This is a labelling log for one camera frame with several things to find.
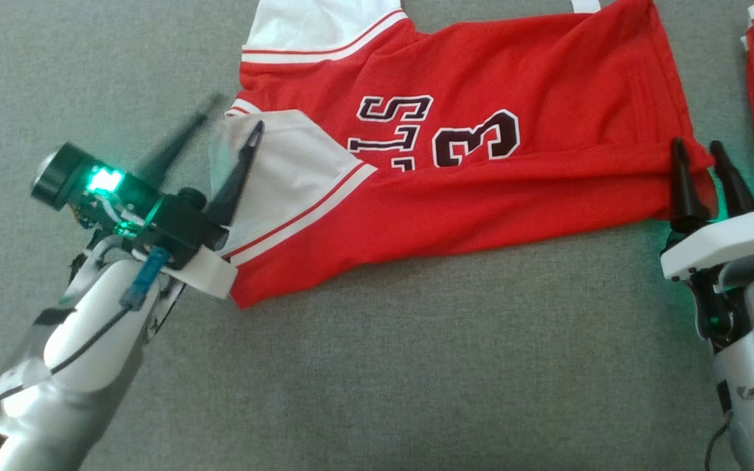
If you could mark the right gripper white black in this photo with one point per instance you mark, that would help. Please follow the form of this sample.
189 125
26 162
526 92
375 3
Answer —
724 245

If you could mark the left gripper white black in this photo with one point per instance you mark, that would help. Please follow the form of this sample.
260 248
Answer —
180 226

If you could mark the red white basketball jersey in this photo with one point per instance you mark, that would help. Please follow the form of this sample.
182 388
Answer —
547 78

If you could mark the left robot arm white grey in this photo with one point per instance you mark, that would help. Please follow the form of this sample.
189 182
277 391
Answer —
82 353

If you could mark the large grey sofa seat cushion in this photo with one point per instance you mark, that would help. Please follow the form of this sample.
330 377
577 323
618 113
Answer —
416 379

